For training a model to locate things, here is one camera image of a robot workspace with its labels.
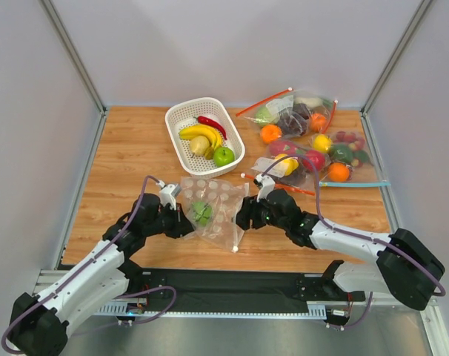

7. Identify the green fake fruit black stripe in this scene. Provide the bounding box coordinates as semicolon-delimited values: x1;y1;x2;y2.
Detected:
191;201;213;227

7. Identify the clear dotted zip bag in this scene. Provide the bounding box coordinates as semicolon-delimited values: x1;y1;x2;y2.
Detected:
180;177;249;253

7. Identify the green fake apple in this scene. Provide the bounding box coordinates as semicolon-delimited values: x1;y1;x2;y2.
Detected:
213;147;235;167

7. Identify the yellow fake pear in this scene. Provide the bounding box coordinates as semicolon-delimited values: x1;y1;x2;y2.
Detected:
189;135;210;156

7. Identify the yellow fake banana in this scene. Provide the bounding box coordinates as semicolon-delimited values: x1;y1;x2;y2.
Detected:
179;124;222;160

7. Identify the red fake chili pepper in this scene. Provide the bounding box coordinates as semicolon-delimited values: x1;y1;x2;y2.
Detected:
195;116;227;140

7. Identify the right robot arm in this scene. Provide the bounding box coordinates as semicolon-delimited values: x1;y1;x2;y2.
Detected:
235;189;445;311

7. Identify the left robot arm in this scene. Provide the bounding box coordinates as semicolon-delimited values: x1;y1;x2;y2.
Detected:
1;188;193;355

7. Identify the middle zip bag red seal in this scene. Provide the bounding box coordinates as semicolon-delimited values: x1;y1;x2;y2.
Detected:
241;139;330;195

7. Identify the zip bag red seal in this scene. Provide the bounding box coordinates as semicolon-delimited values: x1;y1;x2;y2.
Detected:
236;88;338;137
241;139;330;195

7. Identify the loose orange fake fruit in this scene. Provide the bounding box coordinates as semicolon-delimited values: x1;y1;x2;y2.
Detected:
260;124;283;145

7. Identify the right zip bag blue seal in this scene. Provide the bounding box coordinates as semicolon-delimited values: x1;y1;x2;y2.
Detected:
310;131;390;188

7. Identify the back zip bag red seal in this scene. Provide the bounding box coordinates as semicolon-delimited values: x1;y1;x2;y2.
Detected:
236;88;338;137

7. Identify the white perforated plastic basket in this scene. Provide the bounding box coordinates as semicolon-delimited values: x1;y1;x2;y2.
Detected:
165;97;245;179

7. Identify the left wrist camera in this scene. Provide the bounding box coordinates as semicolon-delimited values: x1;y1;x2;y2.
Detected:
159;182;182;211

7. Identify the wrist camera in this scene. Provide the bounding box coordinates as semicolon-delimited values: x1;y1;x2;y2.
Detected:
253;174;275;202
159;182;182;211

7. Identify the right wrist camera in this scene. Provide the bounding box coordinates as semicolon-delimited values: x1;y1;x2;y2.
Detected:
253;174;275;202

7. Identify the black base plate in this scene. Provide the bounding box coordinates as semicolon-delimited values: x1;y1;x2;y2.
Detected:
126;268;365;314

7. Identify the slotted cable duct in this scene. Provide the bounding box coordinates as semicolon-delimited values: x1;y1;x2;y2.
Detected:
94;300;329;319

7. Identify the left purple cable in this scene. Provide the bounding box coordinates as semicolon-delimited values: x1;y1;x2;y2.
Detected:
1;174;164;352

